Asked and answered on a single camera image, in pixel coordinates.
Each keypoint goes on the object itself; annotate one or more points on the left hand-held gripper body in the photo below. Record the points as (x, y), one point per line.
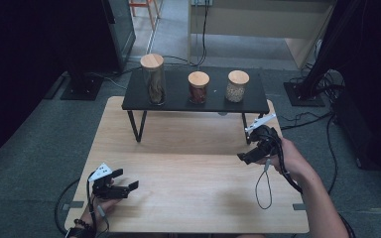
(104, 189)

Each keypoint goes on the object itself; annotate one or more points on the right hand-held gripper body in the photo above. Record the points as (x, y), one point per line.
(266, 139)

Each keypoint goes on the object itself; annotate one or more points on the glass jar pale beans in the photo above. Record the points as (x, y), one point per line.
(235, 89)

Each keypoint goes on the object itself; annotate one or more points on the glass jar dried red chili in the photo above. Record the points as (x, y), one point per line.
(198, 89)

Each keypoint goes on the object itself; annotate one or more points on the black metal shelf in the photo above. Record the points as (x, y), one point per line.
(178, 92)

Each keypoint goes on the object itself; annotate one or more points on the tall glass jar bay leaves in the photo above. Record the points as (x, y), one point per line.
(154, 82)

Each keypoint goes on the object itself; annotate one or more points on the person's left hand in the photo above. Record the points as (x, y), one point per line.
(107, 204)

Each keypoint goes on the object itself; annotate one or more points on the person's right hand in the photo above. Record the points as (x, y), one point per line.
(294, 162)

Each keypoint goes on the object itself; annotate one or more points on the grey tape strip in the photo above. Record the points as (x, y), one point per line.
(72, 205)
(299, 207)

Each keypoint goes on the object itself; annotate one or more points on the black wristwatch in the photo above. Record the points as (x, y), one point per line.
(79, 233)

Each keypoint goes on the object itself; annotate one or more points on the black metal stand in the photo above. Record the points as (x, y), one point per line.
(306, 94)

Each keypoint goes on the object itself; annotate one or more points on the light wooden desk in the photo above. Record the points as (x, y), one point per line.
(261, 20)

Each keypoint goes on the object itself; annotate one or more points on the large monitor on stand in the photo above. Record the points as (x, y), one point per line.
(122, 33)

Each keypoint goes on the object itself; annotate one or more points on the orange stool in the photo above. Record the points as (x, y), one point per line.
(150, 10)

